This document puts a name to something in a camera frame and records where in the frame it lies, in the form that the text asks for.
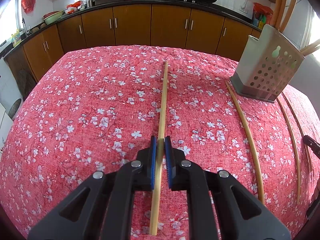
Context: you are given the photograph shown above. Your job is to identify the red and white bag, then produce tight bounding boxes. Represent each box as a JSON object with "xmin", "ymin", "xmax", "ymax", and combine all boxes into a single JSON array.
[{"xmin": 65, "ymin": 1, "xmax": 85, "ymax": 14}]

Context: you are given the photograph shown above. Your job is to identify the brown wooden base cabinets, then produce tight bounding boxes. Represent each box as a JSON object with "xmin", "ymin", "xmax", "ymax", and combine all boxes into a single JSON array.
[{"xmin": 4, "ymin": 4, "xmax": 263, "ymax": 83}]

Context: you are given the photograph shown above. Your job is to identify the white cabinet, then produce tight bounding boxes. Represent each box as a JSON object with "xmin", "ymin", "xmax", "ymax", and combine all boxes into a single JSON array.
[{"xmin": 0, "ymin": 57, "xmax": 15, "ymax": 145}]

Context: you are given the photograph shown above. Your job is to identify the small side window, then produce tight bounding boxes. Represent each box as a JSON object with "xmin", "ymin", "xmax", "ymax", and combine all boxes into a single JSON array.
[{"xmin": 0, "ymin": 0, "xmax": 23, "ymax": 45}]

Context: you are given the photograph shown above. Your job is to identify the red plastic bag on wall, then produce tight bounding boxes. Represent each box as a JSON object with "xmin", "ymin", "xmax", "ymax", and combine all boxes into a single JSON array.
[{"xmin": 21, "ymin": 0, "xmax": 37, "ymax": 13}]

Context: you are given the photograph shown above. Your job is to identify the colourful box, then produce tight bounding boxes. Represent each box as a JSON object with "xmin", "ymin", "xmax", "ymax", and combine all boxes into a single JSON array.
[{"xmin": 252, "ymin": 10, "xmax": 267, "ymax": 29}]

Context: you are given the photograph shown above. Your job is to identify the yellow detergent bottle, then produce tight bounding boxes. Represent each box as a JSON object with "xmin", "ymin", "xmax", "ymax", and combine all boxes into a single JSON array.
[{"xmin": 11, "ymin": 29, "xmax": 22, "ymax": 47}]

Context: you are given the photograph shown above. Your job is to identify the round dark woven tray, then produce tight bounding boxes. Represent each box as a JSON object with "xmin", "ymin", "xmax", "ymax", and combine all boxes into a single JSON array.
[{"xmin": 7, "ymin": 98, "xmax": 24, "ymax": 120}]

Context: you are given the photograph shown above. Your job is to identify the green basin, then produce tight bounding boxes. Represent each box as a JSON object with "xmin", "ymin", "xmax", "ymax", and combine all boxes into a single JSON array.
[{"xmin": 43, "ymin": 10, "xmax": 64, "ymax": 25}]

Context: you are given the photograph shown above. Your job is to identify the metal faucet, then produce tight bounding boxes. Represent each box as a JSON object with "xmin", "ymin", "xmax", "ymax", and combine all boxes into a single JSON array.
[{"xmin": 22, "ymin": 17, "xmax": 32, "ymax": 34}]

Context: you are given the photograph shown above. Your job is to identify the red floral tablecloth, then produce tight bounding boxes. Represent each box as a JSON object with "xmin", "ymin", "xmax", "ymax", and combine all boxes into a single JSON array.
[{"xmin": 0, "ymin": 44, "xmax": 320, "ymax": 240}]

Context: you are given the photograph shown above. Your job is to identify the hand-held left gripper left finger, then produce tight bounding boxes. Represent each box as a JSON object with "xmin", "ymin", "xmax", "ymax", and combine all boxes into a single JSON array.
[{"xmin": 27, "ymin": 135, "xmax": 157, "ymax": 240}]

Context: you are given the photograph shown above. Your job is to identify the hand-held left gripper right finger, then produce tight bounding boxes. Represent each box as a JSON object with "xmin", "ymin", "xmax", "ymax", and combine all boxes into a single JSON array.
[{"xmin": 164, "ymin": 135, "xmax": 292, "ymax": 240}]

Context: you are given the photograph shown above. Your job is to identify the beige perforated chopstick holder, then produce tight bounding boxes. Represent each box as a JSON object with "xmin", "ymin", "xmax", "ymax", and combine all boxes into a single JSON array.
[{"xmin": 230, "ymin": 24, "xmax": 306, "ymax": 103}]

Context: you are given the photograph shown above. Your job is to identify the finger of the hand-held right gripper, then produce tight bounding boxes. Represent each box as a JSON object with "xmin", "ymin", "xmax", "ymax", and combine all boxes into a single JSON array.
[{"xmin": 303, "ymin": 134, "xmax": 320, "ymax": 158}]

